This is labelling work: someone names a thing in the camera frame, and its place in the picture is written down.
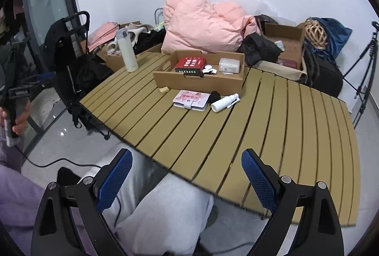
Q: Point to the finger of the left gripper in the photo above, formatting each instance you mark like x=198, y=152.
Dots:
x=42, y=79

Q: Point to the translucent cotton swab box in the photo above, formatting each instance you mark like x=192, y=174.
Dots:
x=229, y=65

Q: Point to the black stroller cart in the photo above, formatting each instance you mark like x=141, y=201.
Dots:
x=76, y=75

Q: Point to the beige clothes pile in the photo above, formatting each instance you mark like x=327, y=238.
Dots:
x=138, y=34

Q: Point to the wooden slat folding table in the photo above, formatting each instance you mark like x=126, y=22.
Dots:
x=299, y=131

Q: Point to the white thermos bottle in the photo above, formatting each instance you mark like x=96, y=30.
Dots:
x=126, y=49

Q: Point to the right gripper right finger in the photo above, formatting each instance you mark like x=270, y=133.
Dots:
x=318, y=231

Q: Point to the pink floral notebook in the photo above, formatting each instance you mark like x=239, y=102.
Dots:
x=191, y=100

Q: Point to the pink puffy duvet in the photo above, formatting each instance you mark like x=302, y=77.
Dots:
x=205, y=26

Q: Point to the white spray bottle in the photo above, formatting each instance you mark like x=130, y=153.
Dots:
x=225, y=102

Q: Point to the grey sweatpants legs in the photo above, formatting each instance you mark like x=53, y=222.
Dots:
x=157, y=212

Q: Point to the blue cloth bag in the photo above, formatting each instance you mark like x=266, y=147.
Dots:
x=337, y=37

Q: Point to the red box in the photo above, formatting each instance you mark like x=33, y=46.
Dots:
x=190, y=65

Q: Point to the purple sweater sleeve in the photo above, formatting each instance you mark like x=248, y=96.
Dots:
x=20, y=198

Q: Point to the large cardboard box left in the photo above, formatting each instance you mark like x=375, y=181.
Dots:
x=116, y=62

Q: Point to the white round jar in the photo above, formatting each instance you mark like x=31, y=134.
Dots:
x=209, y=70

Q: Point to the black jacket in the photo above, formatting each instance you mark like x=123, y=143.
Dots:
x=257, y=48

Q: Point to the black suitcase bag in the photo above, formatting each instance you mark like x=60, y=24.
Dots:
x=320, y=74

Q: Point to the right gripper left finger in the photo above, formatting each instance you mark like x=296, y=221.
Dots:
x=55, y=231

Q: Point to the cardboard box rear right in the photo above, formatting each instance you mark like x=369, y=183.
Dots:
x=291, y=38

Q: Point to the person's left hand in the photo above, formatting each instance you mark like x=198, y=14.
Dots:
x=20, y=122

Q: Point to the small yellow block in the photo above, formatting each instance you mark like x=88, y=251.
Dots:
x=164, y=90

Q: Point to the cardboard tray box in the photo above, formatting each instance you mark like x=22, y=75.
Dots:
x=224, y=84

